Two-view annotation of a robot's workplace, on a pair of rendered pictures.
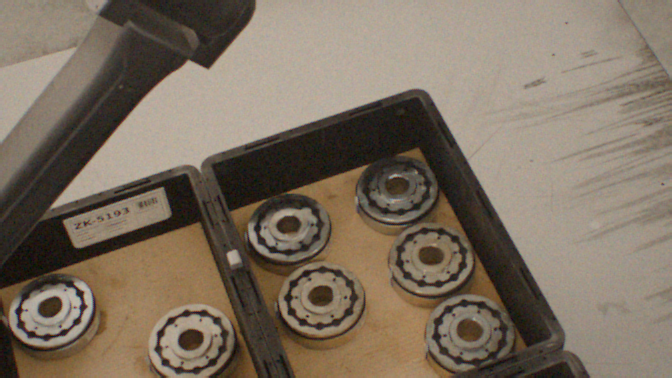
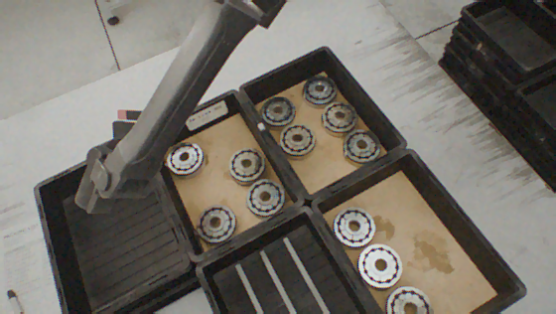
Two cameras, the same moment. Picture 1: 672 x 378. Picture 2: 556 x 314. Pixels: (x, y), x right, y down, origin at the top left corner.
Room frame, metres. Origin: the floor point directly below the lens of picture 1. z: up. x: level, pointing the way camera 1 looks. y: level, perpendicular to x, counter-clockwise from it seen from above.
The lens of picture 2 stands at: (0.24, 0.13, 1.76)
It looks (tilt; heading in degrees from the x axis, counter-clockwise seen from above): 63 degrees down; 355
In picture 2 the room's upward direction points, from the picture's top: 10 degrees counter-clockwise
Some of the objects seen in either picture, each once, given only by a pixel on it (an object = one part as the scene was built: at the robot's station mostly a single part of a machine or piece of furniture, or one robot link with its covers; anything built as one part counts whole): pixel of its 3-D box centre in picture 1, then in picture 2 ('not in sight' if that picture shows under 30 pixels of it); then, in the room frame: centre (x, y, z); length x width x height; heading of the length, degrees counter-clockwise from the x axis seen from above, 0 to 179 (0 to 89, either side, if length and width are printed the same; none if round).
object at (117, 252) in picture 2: not in sight; (118, 230); (0.60, 0.55, 0.87); 0.40 x 0.30 x 0.11; 15
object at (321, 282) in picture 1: (320, 296); (297, 138); (0.74, 0.03, 0.86); 0.05 x 0.05 x 0.01
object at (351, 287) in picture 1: (321, 298); (297, 138); (0.74, 0.03, 0.86); 0.10 x 0.10 x 0.01
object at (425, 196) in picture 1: (397, 188); (320, 88); (0.88, -0.08, 0.86); 0.10 x 0.10 x 0.01
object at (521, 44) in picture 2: not in sight; (496, 61); (1.15, -1.02, 0.37); 0.40 x 0.30 x 0.45; 12
